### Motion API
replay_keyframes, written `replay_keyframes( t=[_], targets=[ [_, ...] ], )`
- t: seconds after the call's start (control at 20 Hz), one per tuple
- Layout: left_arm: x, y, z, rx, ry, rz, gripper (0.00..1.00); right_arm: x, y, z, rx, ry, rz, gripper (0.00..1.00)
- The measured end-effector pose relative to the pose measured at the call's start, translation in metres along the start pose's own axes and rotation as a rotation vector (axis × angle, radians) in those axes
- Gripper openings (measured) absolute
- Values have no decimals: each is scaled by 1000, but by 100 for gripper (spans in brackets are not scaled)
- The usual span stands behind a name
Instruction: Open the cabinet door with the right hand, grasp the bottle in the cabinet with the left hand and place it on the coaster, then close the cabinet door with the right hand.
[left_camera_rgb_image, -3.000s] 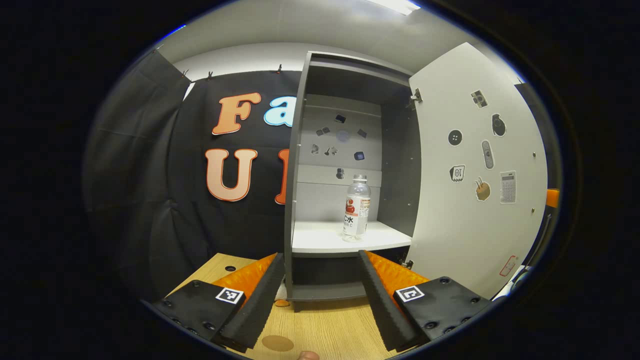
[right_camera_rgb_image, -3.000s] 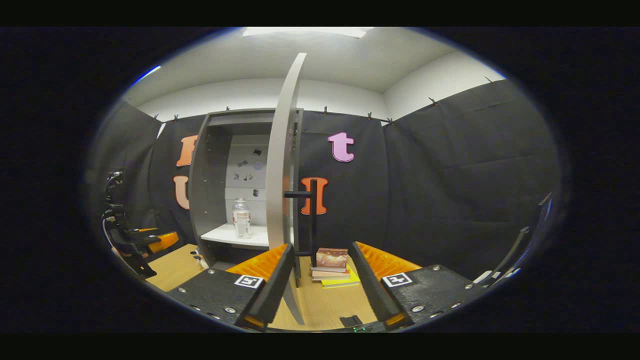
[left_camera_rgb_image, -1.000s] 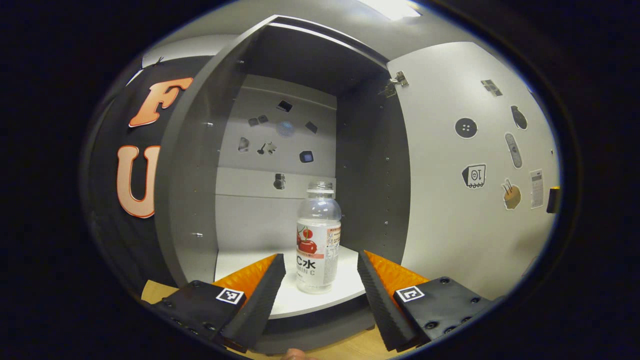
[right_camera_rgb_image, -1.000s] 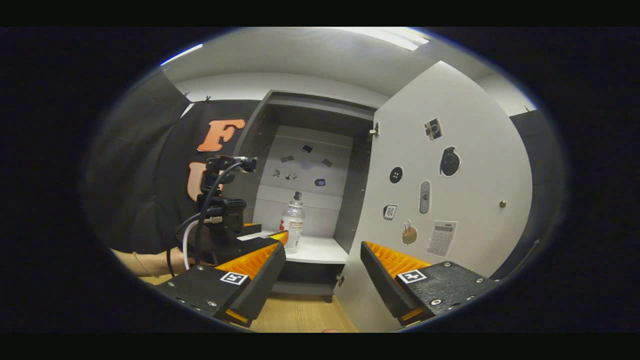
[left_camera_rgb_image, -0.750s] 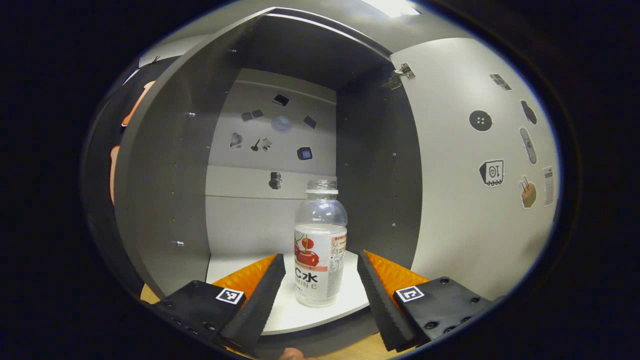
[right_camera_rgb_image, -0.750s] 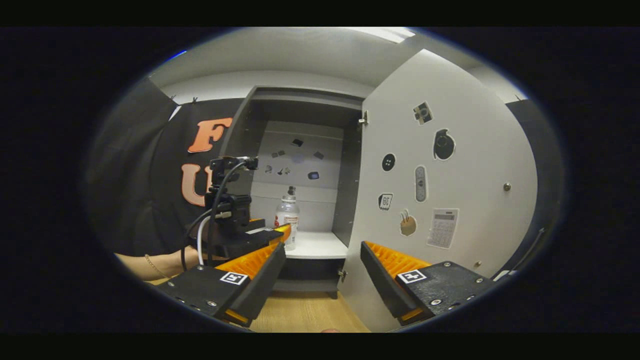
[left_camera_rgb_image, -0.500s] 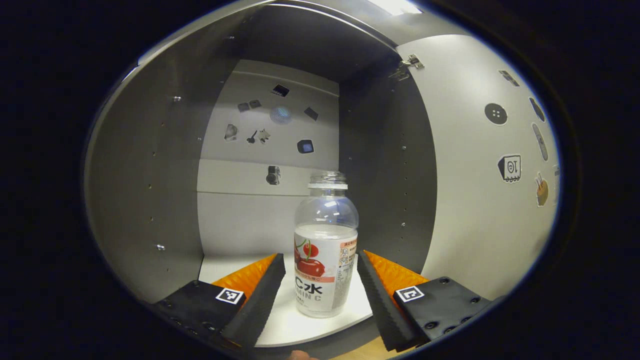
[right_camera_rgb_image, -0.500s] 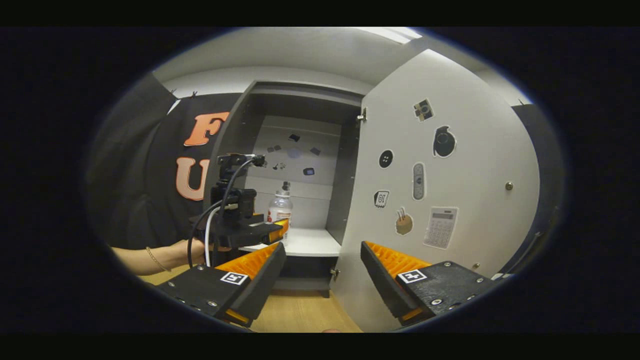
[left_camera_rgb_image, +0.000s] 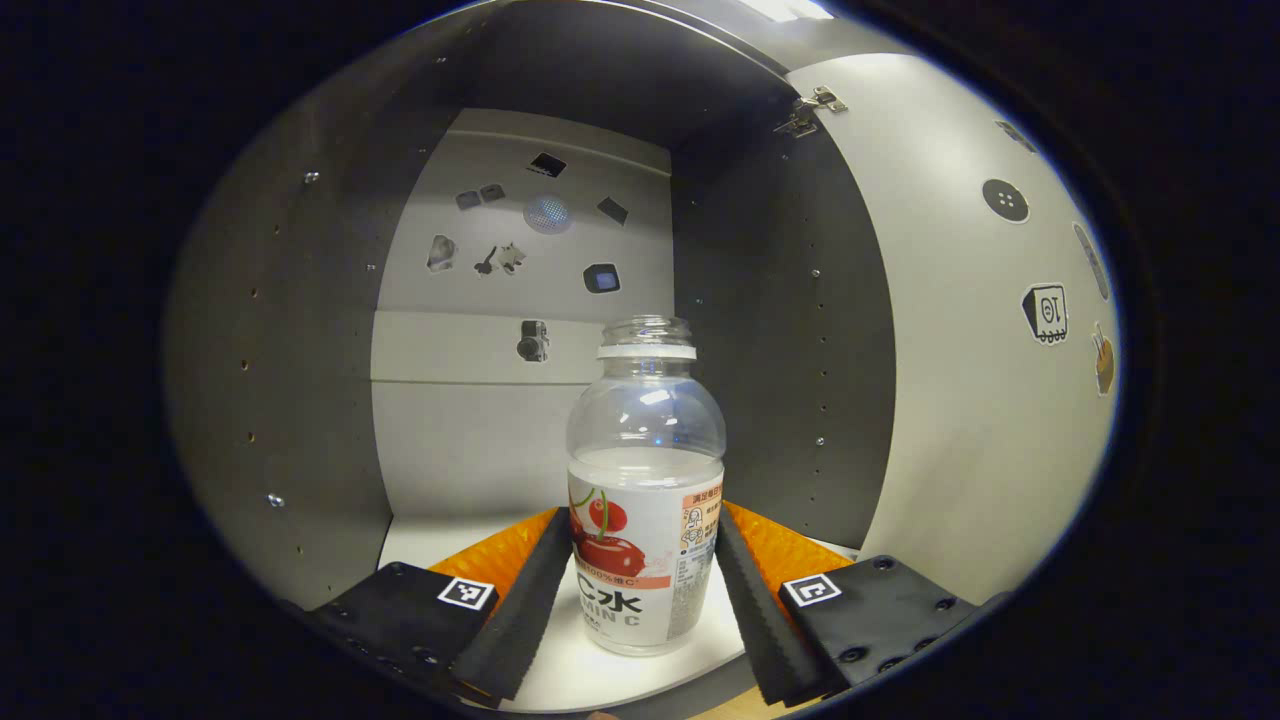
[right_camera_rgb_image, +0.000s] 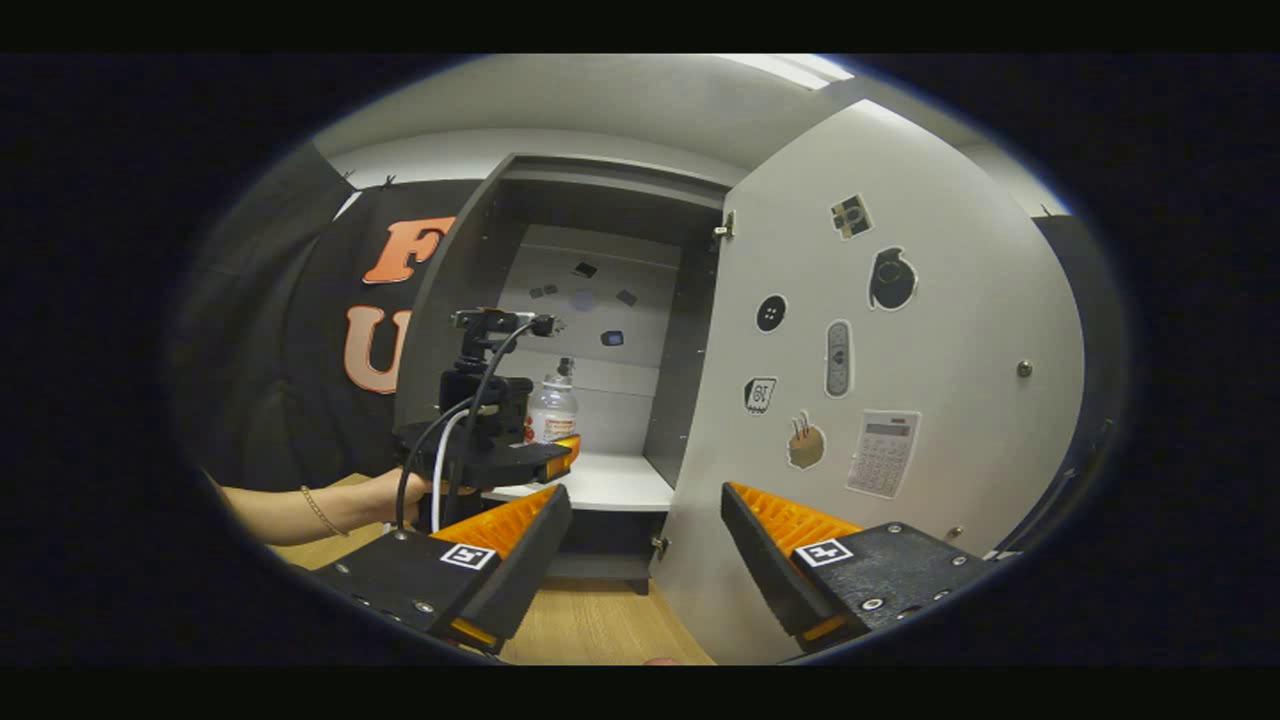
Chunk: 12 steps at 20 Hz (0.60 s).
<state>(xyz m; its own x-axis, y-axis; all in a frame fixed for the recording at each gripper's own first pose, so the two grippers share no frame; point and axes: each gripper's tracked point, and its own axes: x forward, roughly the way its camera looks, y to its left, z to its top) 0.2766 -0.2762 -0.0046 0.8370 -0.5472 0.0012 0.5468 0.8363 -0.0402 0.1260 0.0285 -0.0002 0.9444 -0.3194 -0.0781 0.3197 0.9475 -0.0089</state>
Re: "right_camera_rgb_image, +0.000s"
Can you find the dark grey cabinet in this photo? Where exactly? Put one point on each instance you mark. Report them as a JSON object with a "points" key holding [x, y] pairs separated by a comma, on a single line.
{"points": [[455, 260]]}

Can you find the beige cabinet door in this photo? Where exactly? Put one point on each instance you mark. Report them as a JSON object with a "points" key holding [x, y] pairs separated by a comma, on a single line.
{"points": [[950, 300]]}

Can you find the white cabinet shelf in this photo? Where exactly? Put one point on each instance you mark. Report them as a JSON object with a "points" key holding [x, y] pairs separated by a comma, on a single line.
{"points": [[610, 480]]}

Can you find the black backdrop cloth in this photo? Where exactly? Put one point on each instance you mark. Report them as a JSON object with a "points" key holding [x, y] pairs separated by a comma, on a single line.
{"points": [[280, 350]]}

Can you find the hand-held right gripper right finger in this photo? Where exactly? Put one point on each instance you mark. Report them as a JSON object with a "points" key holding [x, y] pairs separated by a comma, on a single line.
{"points": [[900, 570]]}

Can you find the ceiling light panel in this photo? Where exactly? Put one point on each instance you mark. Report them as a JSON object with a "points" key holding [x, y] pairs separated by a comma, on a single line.
{"points": [[790, 70]]}

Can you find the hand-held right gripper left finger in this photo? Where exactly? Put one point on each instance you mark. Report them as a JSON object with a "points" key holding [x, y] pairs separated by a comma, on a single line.
{"points": [[400, 575]]}

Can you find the metal door hinge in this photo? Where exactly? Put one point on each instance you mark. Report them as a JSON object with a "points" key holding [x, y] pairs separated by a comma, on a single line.
{"points": [[723, 226], [659, 547]]}

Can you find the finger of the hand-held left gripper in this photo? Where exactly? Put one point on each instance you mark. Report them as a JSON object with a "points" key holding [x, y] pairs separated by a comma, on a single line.
{"points": [[500, 465]]}

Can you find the clear plastic bottle red label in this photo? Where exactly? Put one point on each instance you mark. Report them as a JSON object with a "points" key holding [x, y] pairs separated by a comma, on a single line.
{"points": [[553, 410]]}

